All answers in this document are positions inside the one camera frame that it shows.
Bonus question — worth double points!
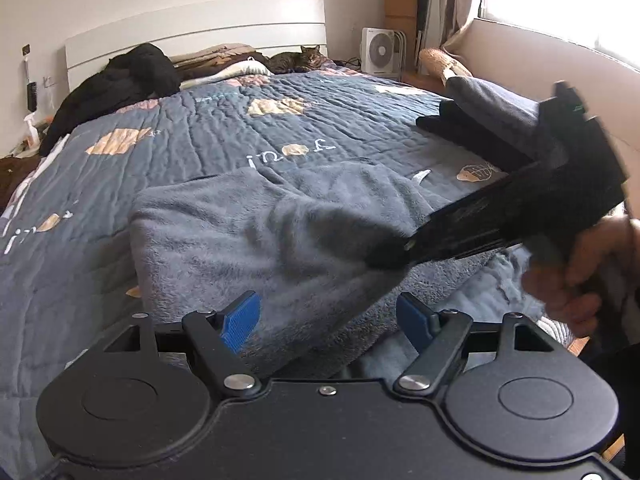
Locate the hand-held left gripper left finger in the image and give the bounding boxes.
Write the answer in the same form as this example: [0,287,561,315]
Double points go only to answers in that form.
[102,290,262,401]

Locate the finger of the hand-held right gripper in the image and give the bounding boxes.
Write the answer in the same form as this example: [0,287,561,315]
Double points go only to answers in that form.
[367,217,438,269]

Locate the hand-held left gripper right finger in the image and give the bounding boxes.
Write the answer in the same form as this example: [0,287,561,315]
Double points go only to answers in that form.
[394,292,556,401]

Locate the grey fleece garment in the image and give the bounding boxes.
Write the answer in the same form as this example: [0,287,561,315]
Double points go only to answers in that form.
[129,160,548,382]

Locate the folded black clothes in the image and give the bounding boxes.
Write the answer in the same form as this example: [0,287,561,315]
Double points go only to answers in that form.
[416,100,537,177]

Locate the person's right hand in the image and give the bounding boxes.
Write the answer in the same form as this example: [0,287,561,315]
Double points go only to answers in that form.
[522,215,640,338]

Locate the folded grey cloth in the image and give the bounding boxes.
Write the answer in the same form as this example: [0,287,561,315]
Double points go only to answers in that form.
[443,76,545,147]

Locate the wooden nightstand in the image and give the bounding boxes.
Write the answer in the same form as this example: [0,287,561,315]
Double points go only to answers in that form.
[400,70,447,97]

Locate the beige woven roll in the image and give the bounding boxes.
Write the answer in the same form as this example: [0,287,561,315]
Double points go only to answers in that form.
[418,47,474,87]

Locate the window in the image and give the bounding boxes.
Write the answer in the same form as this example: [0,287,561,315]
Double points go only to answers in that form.
[477,0,640,75]

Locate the blue-grey printed quilt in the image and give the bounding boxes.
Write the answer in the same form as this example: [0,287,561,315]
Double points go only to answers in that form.
[0,67,551,403]

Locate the white box fan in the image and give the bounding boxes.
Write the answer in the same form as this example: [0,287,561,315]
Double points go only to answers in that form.
[361,26,404,77]

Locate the person's black clothing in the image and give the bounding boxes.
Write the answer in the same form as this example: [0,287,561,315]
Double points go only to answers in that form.
[585,305,640,467]

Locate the tabby cat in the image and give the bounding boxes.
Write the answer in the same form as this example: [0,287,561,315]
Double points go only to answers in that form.
[265,45,324,74]

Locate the beige curtain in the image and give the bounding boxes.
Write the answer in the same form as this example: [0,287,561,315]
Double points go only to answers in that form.
[424,0,485,54]

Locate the white pillow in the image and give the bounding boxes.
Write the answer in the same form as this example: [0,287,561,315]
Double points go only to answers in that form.
[179,57,274,92]

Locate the black jacket pile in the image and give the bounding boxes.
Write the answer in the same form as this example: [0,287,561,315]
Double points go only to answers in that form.
[39,42,182,157]

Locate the brown folded blankets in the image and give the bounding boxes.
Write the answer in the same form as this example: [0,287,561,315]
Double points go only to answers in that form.
[170,42,267,81]

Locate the brown fuzzy blanket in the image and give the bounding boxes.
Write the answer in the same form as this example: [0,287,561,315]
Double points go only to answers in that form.
[0,154,42,212]

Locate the white spray bottle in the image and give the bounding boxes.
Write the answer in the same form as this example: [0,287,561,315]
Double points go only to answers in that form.
[23,112,42,149]

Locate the white headboard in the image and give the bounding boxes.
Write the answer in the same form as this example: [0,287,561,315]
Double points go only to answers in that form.
[65,0,329,97]

